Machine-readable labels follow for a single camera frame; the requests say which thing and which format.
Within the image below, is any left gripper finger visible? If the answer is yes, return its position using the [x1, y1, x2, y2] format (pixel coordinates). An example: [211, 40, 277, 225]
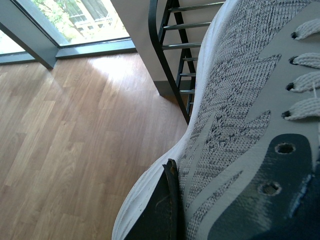
[125, 159, 185, 240]

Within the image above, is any grey knit sneaker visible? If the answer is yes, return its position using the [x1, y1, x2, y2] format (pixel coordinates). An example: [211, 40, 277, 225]
[111, 0, 320, 240]

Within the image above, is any black metal shoe rack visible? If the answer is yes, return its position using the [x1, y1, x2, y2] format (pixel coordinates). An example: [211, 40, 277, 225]
[148, 0, 224, 123]

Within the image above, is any grey window frame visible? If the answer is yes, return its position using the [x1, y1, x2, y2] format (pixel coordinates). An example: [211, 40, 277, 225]
[0, 0, 137, 69]

